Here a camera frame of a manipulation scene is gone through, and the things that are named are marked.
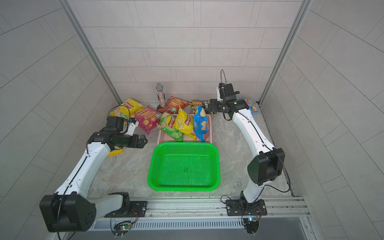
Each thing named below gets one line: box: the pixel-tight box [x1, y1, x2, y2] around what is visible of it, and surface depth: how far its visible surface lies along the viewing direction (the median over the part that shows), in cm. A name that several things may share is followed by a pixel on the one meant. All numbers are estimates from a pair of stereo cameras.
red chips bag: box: [157, 96, 189, 114], surface depth 107 cm
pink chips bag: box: [134, 106, 161, 135], surface depth 98 cm
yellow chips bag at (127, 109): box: [109, 98, 145, 119], surface depth 107 cm
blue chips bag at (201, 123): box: [193, 105, 210, 143], surface depth 92 cm
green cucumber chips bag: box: [156, 114, 184, 142], surface depth 93 cm
